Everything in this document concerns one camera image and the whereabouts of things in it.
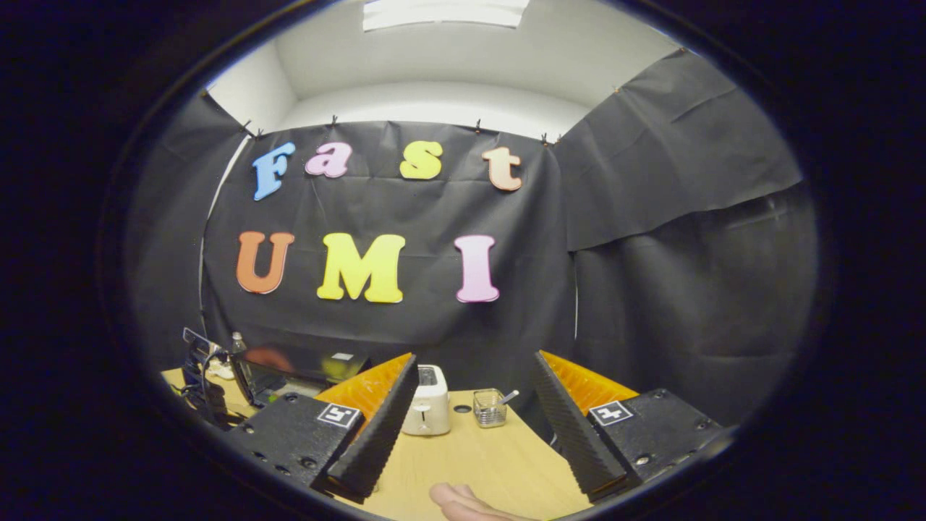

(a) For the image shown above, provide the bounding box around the white toaster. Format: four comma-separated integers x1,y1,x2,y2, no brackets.
402,364,451,436

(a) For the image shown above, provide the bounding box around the black backdrop cloth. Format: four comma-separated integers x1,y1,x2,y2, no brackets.
129,49,818,428

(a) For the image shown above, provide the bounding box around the clear glass utensil holder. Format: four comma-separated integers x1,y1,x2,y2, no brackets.
473,389,520,429

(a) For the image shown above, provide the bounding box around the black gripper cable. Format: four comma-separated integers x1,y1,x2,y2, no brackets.
177,347,248,429

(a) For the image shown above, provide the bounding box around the black electric oven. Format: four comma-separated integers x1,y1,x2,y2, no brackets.
231,346,373,407

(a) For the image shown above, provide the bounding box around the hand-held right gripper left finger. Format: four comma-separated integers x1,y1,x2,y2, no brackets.
224,352,420,505

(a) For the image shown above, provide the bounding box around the large ceiling light panel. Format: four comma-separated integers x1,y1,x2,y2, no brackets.
362,0,530,31

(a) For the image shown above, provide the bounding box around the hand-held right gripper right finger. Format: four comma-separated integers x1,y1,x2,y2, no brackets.
532,350,728,504

